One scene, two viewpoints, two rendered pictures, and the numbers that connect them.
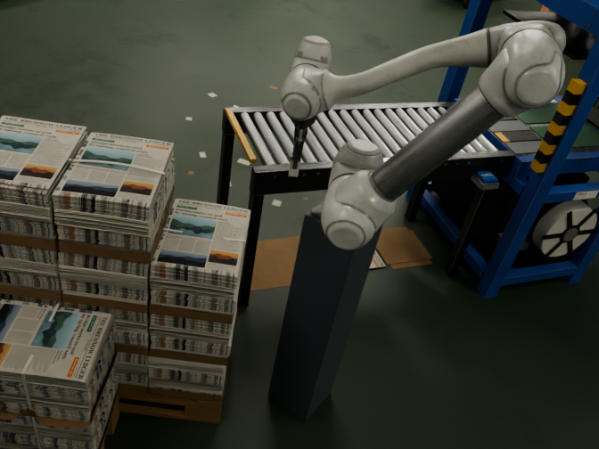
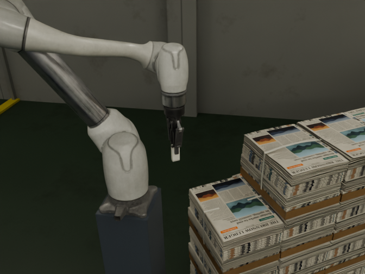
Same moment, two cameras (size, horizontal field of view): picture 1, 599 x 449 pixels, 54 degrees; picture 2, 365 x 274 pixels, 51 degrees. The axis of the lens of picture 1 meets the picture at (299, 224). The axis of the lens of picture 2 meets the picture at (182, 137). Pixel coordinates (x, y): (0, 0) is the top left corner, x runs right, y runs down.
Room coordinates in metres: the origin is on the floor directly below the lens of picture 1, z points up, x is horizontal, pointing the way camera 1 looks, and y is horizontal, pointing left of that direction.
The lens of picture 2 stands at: (2.77, -0.28, 1.92)
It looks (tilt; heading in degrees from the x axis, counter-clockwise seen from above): 29 degrees down; 163
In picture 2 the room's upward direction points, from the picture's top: 1 degrees counter-clockwise
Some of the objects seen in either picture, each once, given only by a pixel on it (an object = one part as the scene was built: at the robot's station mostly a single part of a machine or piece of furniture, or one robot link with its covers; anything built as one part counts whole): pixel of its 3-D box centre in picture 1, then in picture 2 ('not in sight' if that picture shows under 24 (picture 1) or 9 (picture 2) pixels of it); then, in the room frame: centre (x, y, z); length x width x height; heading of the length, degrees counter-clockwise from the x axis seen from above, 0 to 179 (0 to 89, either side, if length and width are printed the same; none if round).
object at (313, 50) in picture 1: (311, 66); (172, 66); (1.56, 0.05, 1.50); 0.13 x 0.11 x 0.16; 177
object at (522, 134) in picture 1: (535, 132); not in sight; (3.03, -1.17, 0.75); 0.70 x 0.65 x 0.10; 116
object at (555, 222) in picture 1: (510, 186); not in sight; (3.03, -1.17, 0.38); 0.94 x 0.69 x 0.63; 26
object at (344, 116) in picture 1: (359, 136); not in sight; (2.55, -0.20, 0.77); 0.47 x 0.05 x 0.05; 26
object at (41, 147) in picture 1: (23, 150); (347, 132); (1.51, 0.90, 1.06); 0.37 x 0.29 x 0.01; 5
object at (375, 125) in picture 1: (383, 135); not in sight; (2.61, -0.32, 0.77); 0.47 x 0.05 x 0.05; 26
